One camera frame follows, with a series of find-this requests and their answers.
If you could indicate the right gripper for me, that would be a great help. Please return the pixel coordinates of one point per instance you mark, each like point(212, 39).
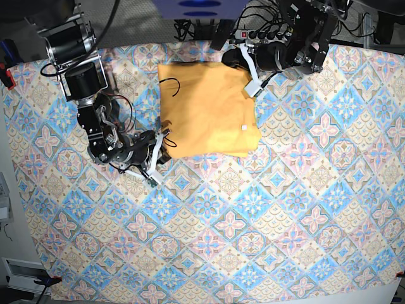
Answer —
point(140, 155)

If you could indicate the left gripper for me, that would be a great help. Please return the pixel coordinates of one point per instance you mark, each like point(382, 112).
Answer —
point(270, 57)

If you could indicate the orange T-shirt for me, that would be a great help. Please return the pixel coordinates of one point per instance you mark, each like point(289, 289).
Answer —
point(206, 109)

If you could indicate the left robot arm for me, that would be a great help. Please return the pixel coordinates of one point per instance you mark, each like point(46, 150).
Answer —
point(296, 41)

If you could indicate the purple blue robot base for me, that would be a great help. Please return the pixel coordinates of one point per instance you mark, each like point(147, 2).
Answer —
point(200, 9)

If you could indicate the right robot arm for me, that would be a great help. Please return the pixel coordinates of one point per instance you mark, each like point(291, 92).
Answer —
point(71, 46)

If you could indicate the white power strip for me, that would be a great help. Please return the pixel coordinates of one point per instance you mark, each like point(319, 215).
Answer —
point(263, 35)

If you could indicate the grey plastic box stack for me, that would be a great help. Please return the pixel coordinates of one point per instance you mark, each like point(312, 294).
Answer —
point(5, 202)

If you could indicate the orange black corner clamp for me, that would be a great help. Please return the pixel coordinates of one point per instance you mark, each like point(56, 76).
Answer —
point(47, 281)

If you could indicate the patterned blue pink tablecloth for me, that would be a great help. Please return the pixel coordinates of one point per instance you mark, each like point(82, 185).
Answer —
point(317, 209)

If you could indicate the red black table clamp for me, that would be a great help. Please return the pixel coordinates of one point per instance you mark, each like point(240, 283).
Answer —
point(11, 56)

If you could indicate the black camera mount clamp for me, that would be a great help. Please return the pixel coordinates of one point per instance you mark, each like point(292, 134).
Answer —
point(222, 33)

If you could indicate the white metal rail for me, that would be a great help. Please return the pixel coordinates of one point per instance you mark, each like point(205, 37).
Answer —
point(21, 275)

